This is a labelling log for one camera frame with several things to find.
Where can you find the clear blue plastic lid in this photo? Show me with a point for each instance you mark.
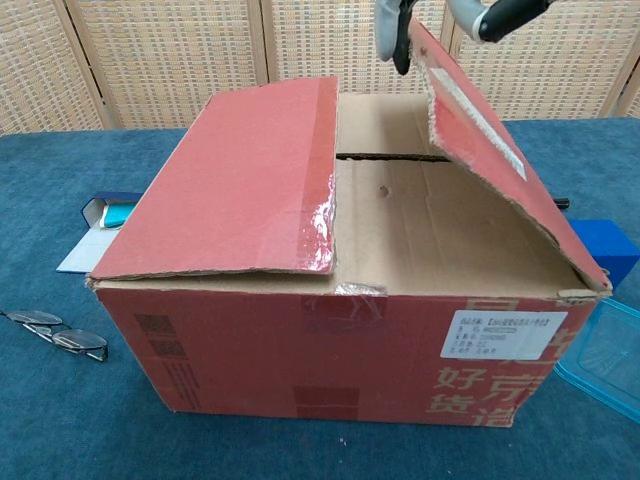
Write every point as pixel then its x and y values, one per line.
pixel 615 350

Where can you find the white and blue card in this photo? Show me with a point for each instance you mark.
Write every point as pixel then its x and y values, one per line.
pixel 85 252

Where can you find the red cardboard box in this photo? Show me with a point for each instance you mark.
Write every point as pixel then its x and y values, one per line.
pixel 300 350

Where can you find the woven folding screen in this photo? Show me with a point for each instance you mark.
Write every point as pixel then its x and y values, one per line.
pixel 150 50

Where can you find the blue glasses case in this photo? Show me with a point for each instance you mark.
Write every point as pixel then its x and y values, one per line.
pixel 92 210

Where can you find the solid blue box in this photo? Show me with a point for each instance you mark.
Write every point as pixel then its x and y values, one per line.
pixel 610 250

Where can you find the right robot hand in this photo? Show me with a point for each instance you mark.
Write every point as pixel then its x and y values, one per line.
pixel 390 30

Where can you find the teal item in case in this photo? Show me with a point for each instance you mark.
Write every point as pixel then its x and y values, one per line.
pixel 117 215

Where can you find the black-rimmed eyeglasses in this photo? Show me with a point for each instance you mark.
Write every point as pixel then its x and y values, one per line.
pixel 80 340

